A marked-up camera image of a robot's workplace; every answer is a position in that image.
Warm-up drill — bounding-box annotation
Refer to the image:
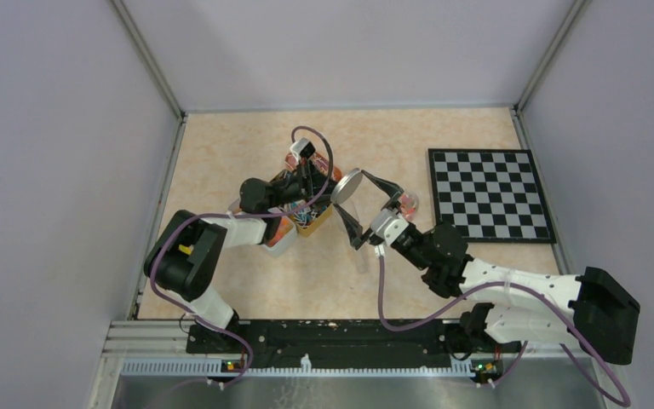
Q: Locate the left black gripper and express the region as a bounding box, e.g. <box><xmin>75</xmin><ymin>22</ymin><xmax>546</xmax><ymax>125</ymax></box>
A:
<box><xmin>266</xmin><ymin>158</ymin><xmax>351</xmax><ymax>210</ymax></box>

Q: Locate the clear plastic scoop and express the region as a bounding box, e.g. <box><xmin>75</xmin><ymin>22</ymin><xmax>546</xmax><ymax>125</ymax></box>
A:
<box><xmin>334</xmin><ymin>204</ymin><xmax>369</xmax><ymax>274</ymax></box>

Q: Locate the silver round lid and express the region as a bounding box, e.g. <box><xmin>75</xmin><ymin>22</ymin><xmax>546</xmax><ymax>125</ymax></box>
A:
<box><xmin>330</xmin><ymin>168</ymin><xmax>364</xmax><ymax>205</ymax></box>

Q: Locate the clear glass jar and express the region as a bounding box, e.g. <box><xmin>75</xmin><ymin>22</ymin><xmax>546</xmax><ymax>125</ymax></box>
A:
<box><xmin>398</xmin><ymin>191</ymin><xmax>420</xmax><ymax>222</ymax></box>

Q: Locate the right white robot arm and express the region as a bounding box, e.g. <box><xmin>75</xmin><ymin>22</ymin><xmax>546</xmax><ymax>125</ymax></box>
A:
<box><xmin>361</xmin><ymin>171</ymin><xmax>640</xmax><ymax>366</ymax></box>

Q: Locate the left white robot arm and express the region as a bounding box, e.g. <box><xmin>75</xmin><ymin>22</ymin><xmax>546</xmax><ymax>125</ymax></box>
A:
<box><xmin>144</xmin><ymin>164</ymin><xmax>363</xmax><ymax>353</ymax></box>

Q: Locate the pink candy tin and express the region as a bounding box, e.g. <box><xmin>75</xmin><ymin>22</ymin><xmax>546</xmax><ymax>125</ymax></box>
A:
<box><xmin>284</xmin><ymin>153</ymin><xmax>343</xmax><ymax>181</ymax></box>

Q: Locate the gold lollipop tin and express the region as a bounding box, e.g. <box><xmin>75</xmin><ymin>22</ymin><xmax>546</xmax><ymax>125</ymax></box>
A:
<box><xmin>270</xmin><ymin>170</ymin><xmax>332</xmax><ymax>237</ymax></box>

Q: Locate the white star candy tin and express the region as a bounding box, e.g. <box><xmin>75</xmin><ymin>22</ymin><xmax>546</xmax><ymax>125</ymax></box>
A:
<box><xmin>225</xmin><ymin>216</ymin><xmax>297</xmax><ymax>257</ymax></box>

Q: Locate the black white chessboard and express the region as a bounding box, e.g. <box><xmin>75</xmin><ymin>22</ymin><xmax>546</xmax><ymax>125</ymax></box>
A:
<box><xmin>427</xmin><ymin>148</ymin><xmax>557</xmax><ymax>244</ymax></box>

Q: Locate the yellow plastic cube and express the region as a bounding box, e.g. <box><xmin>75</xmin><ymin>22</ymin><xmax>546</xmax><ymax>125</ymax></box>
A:
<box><xmin>178</xmin><ymin>245</ymin><xmax>193</xmax><ymax>255</ymax></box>

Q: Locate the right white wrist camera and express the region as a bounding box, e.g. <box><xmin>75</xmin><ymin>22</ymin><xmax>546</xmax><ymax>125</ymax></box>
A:
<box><xmin>370</xmin><ymin>209</ymin><xmax>410</xmax><ymax>246</ymax></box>

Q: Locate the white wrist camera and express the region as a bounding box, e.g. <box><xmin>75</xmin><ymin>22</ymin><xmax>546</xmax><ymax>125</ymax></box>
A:
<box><xmin>290</xmin><ymin>138</ymin><xmax>316</xmax><ymax>163</ymax></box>
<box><xmin>370</xmin><ymin>209</ymin><xmax>410</xmax><ymax>246</ymax></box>

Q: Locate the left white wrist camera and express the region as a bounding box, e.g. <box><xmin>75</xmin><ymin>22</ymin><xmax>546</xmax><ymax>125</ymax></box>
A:
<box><xmin>290</xmin><ymin>138</ymin><xmax>316</xmax><ymax>163</ymax></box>

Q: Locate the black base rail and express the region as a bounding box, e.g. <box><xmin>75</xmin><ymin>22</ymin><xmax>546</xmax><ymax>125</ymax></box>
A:
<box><xmin>186</xmin><ymin>319</ymin><xmax>521</xmax><ymax>370</ymax></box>

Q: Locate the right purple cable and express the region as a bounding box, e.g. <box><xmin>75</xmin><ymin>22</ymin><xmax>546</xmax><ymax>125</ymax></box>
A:
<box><xmin>376</xmin><ymin>248</ymin><xmax>633</xmax><ymax>409</ymax></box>

